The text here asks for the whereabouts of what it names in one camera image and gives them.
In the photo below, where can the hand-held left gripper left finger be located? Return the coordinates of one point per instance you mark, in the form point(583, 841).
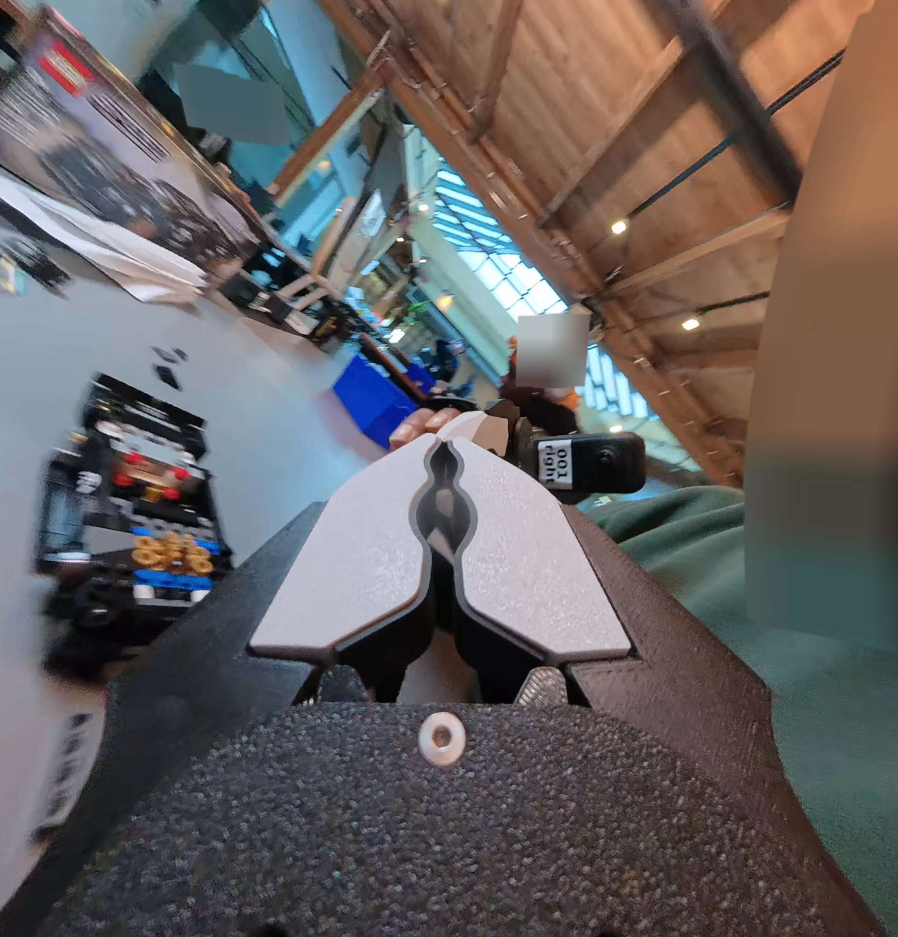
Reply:
point(347, 564)

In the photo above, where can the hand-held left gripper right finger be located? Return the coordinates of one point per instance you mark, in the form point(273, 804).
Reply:
point(544, 579)

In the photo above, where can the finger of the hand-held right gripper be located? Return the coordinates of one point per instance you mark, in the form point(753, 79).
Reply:
point(479, 432)

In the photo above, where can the blue plastic bin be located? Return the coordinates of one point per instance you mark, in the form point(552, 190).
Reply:
point(373, 398)

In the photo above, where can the lego car model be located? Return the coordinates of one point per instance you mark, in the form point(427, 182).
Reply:
point(134, 527)

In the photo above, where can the lego set box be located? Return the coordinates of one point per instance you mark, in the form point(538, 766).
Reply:
point(112, 147)

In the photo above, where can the crumpled white paper bag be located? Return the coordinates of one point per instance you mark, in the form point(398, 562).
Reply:
point(98, 242)

